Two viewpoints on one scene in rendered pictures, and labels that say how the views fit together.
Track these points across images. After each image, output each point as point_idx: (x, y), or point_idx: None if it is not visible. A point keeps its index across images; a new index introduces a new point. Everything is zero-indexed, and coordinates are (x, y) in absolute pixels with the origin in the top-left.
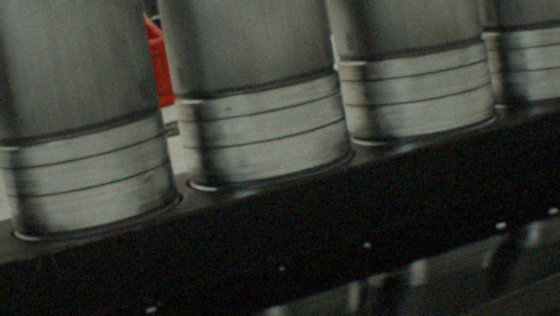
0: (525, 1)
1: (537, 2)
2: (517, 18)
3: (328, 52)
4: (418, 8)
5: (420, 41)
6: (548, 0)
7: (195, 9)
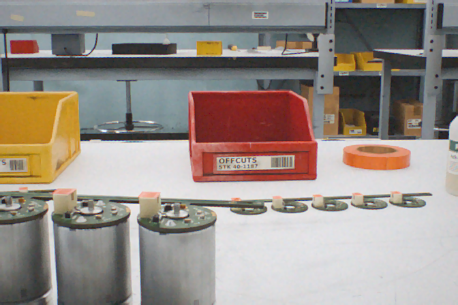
0: (144, 295)
1: (148, 298)
2: (142, 301)
3: (24, 294)
4: (67, 288)
5: (67, 302)
6: (153, 299)
7: None
